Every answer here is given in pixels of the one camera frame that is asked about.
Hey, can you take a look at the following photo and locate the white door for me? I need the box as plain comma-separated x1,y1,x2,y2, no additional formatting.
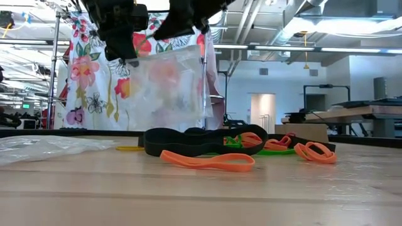
250,93,276,126

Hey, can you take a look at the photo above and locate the wood-topped grey workbench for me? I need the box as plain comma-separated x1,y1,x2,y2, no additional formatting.
281,97,402,139

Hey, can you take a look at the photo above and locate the small cardboard box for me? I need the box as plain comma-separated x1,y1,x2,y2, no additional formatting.
274,122,330,144

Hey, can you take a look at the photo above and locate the grey cabinet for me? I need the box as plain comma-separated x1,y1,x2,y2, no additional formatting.
372,77,388,102

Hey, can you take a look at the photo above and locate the pile of coloured rubber bands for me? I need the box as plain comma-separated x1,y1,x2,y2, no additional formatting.
115,145,145,152

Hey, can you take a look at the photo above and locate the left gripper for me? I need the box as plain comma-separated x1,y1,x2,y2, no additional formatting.
82,0,138,62

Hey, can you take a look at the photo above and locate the pile of clear plastic bags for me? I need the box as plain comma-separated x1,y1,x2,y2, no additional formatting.
0,135,116,167

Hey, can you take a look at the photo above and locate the black hanging box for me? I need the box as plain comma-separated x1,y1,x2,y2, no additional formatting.
0,11,15,30

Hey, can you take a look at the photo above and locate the silver ventilation duct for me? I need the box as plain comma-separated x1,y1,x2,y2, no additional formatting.
281,0,402,45

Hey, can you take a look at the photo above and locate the ceiling light strip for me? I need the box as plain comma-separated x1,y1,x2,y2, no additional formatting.
254,45,315,52
320,47,383,54

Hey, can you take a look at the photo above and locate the floral print cloth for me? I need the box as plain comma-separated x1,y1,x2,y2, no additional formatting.
62,11,208,131

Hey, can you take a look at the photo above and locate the clear plastic zip bag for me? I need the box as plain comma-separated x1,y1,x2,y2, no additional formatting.
127,45,214,132

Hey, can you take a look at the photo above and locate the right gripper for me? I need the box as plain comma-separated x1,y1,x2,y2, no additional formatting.
153,0,236,41

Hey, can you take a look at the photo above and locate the yellow ceiling cord reel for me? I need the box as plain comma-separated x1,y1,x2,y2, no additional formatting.
298,30,310,70

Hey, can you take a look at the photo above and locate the black aluminium table frame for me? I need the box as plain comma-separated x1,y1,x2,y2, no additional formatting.
0,127,402,149

